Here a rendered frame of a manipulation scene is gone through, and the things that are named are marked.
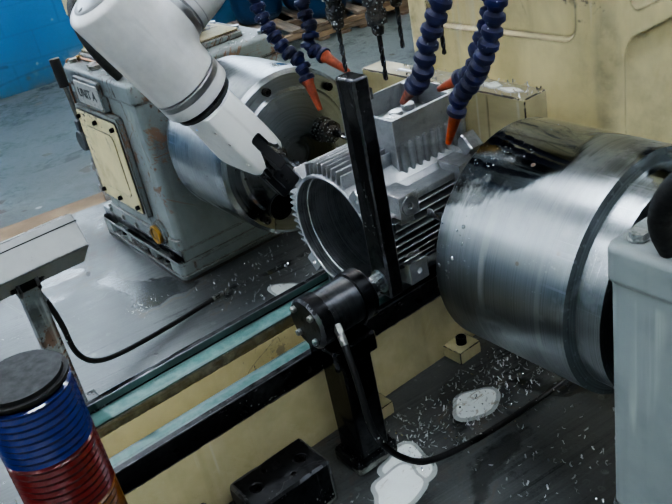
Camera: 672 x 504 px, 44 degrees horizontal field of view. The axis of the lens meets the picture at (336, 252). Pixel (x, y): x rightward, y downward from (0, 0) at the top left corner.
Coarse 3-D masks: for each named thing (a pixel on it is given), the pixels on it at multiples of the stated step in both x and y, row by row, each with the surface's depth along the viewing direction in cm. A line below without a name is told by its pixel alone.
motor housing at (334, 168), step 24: (312, 168) 102; (336, 168) 99; (384, 168) 101; (408, 168) 102; (432, 168) 103; (312, 192) 109; (336, 192) 112; (432, 192) 101; (312, 216) 111; (336, 216) 113; (360, 216) 97; (312, 240) 111; (336, 240) 112; (360, 240) 113; (408, 240) 99; (432, 240) 102; (336, 264) 111; (360, 264) 111; (432, 264) 110
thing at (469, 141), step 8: (464, 136) 104; (472, 136) 105; (464, 144) 104; (472, 144) 104; (480, 144) 104; (464, 152) 105; (472, 152) 105; (296, 168) 105; (304, 168) 105; (304, 176) 105; (296, 184) 106; (352, 192) 96; (352, 200) 97; (312, 256) 111
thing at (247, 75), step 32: (224, 64) 126; (256, 64) 123; (288, 64) 122; (256, 96) 116; (288, 96) 119; (320, 96) 122; (288, 128) 121; (320, 128) 122; (192, 160) 123; (192, 192) 132; (224, 192) 119; (256, 192) 120; (256, 224) 123; (288, 224) 126
